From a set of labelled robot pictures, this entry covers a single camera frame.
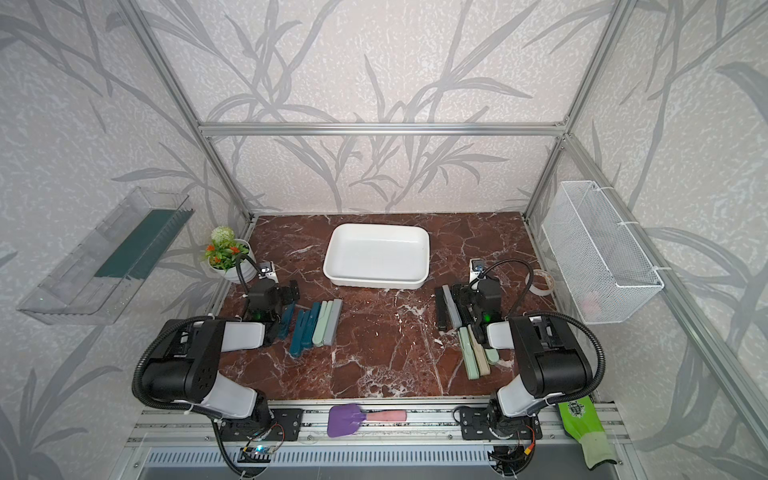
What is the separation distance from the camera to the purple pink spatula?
2.43ft

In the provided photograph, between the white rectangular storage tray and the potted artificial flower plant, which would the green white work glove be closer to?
the white rectangular storage tray

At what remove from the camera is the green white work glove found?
0.70 m

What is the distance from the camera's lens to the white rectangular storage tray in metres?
0.99
